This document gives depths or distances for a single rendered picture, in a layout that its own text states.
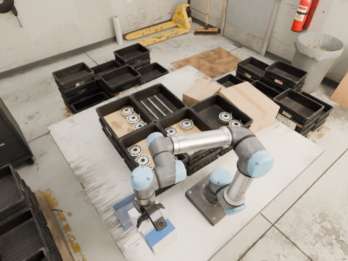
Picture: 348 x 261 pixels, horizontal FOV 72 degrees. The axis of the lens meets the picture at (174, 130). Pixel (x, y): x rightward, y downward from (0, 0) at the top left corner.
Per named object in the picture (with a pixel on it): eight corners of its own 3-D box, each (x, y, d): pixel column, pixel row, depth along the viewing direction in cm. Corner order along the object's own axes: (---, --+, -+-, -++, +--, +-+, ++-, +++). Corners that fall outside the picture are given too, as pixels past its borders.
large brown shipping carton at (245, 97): (272, 125, 205) (279, 106, 191) (244, 136, 195) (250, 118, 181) (242, 98, 230) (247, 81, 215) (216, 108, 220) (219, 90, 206)
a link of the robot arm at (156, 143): (247, 115, 112) (146, 128, 93) (260, 132, 105) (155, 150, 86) (237, 132, 120) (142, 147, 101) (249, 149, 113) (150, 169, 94)
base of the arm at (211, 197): (232, 194, 154) (235, 187, 147) (215, 208, 148) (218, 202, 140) (215, 178, 162) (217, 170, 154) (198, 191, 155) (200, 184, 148)
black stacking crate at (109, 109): (156, 133, 183) (155, 122, 175) (120, 150, 171) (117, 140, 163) (131, 105, 206) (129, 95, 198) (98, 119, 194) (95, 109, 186)
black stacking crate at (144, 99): (187, 117, 195) (188, 106, 187) (156, 133, 183) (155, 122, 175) (160, 93, 218) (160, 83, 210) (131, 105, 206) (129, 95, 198)
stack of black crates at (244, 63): (269, 90, 331) (276, 68, 307) (255, 98, 318) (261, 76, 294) (246, 77, 353) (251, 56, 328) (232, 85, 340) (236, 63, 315)
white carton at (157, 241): (177, 238, 106) (177, 230, 100) (155, 257, 101) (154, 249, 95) (151, 205, 117) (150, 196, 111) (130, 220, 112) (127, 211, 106)
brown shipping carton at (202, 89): (202, 117, 212) (203, 103, 200) (182, 107, 221) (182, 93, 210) (219, 100, 228) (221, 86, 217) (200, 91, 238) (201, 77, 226)
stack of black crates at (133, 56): (141, 71, 366) (138, 42, 333) (153, 80, 349) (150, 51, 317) (118, 80, 348) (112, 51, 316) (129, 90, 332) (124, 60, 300)
